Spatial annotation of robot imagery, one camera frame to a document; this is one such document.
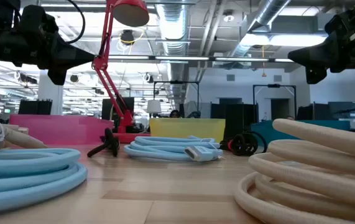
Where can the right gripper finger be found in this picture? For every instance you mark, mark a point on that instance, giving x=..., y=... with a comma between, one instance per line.
x=314, y=56

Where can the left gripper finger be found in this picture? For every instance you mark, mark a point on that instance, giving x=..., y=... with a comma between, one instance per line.
x=71, y=56

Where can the red desk lamp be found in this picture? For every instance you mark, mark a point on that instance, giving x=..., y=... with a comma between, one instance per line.
x=102, y=62

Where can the background computer monitor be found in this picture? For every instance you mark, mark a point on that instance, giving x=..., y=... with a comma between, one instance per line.
x=342, y=109

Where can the black partition panel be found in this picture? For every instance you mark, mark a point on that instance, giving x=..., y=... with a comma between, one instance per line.
x=314, y=112
x=233, y=118
x=34, y=107

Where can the blue plastic bin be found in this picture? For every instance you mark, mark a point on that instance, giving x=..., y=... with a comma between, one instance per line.
x=320, y=124

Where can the pink plastic bin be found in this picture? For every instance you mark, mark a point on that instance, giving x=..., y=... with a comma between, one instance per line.
x=56, y=129

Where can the black background screen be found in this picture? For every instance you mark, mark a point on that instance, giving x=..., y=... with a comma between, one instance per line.
x=129, y=105

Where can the white ceiling sensor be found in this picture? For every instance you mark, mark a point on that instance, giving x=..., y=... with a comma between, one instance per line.
x=228, y=17

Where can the white shade table lamp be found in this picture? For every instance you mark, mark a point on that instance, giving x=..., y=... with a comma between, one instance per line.
x=154, y=106

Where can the long ceiling light strip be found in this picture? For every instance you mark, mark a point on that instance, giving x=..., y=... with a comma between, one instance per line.
x=180, y=58

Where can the person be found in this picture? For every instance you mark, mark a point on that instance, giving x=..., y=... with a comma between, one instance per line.
x=174, y=114

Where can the yellow plastic bin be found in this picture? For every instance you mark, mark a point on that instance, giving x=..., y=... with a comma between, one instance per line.
x=180, y=127

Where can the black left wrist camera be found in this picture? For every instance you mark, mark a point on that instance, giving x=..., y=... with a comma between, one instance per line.
x=35, y=18

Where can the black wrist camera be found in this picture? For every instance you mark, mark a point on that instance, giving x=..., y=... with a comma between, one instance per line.
x=35, y=18
x=342, y=25

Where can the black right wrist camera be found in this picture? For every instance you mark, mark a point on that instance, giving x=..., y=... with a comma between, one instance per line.
x=342, y=25

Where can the black stand frame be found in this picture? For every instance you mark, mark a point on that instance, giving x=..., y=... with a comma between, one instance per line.
x=273, y=85
x=177, y=82

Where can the black ceiling camera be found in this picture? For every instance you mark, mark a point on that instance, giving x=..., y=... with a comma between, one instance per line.
x=127, y=37

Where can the silver ceiling air duct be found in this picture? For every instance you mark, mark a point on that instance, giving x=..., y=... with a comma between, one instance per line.
x=172, y=31
x=267, y=12

